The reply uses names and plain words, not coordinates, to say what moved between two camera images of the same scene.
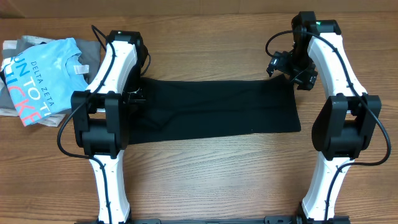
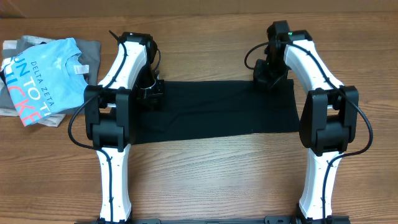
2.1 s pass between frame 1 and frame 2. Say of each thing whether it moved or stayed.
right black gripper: moved
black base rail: stayed
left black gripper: moved
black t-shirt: stayed
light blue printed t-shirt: stayed
